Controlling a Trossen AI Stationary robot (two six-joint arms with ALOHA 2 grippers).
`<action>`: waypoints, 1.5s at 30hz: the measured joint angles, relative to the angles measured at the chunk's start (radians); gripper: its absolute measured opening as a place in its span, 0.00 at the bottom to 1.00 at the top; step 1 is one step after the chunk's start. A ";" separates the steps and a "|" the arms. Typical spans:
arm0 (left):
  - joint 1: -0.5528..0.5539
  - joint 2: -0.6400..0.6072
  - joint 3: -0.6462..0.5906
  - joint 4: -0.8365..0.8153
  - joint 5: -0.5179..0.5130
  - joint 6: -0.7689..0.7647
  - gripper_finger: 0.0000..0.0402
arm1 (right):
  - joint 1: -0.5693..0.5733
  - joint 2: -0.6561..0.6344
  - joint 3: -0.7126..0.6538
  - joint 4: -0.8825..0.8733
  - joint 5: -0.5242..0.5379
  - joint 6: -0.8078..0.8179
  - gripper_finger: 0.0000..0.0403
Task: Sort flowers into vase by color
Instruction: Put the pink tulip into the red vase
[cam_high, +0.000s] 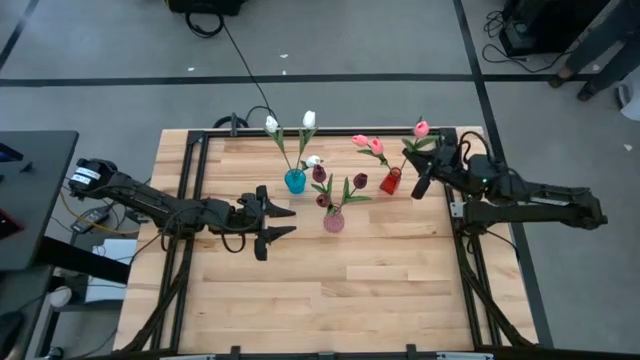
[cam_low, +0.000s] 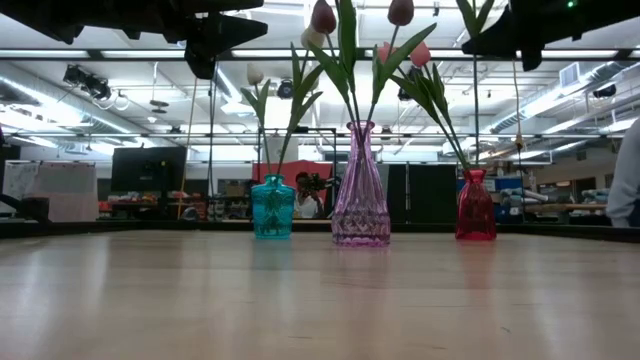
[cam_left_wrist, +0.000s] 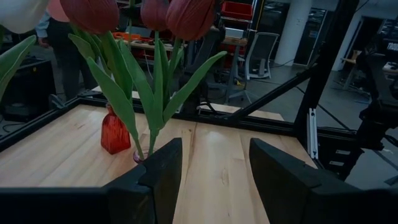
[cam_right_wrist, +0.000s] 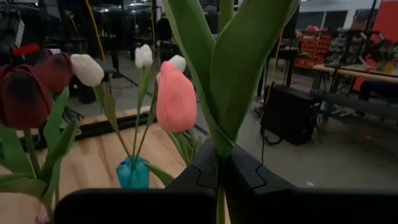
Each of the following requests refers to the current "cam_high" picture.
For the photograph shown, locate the teal glass vase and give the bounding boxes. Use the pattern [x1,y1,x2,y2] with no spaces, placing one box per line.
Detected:
[283,168,308,195]

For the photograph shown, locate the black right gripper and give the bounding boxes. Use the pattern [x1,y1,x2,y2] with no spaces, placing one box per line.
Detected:
[403,128,471,200]

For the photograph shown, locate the yellow cable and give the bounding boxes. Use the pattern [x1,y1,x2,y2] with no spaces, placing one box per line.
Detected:
[60,192,141,236]

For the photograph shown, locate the long green foreground stem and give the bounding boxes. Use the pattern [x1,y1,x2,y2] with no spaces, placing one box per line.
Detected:
[398,117,441,174]

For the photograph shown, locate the red tablet device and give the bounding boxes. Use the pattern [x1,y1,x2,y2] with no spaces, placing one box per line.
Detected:
[0,208,25,240]

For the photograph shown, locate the black aluminium table frame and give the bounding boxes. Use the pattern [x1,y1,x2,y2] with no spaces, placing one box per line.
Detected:
[119,127,539,360]

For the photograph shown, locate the red glass vase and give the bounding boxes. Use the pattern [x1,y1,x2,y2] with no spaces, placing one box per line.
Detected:
[378,166,403,196]

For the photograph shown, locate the white plastic container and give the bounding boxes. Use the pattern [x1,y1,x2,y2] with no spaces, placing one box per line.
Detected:
[617,64,640,122]

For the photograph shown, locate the dark handheld device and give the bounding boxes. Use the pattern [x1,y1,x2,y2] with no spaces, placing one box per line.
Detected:
[0,142,25,164]

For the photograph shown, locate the black equipment case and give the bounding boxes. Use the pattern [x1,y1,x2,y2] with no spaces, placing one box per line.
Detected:
[164,0,249,16]

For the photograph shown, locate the white round object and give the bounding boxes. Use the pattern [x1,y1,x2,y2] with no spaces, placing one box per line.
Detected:
[48,285,74,309]

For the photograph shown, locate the black equipment cart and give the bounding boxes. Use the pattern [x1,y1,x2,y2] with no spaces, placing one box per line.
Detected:
[498,0,612,58]

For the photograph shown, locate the person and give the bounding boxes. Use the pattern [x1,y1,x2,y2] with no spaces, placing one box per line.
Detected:
[548,0,640,103]

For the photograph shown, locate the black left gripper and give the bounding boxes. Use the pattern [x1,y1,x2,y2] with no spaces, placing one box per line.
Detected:
[222,185,298,262]

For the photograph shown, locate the pink glass vase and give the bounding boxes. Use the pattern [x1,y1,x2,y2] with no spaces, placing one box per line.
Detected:
[322,207,346,235]

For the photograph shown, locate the black floor cable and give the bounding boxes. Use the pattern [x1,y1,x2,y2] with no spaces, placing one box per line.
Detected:
[184,10,281,129]

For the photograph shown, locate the black power adapter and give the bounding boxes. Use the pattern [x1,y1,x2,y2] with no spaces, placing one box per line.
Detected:
[69,207,111,234]

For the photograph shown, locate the black side desk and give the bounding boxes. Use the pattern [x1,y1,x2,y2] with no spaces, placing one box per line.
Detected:
[0,130,80,272]

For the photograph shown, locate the coiled black cable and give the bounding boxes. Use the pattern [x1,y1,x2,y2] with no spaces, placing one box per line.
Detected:
[213,114,250,130]

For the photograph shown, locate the white box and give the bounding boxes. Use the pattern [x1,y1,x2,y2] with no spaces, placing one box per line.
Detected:
[84,238,139,304]

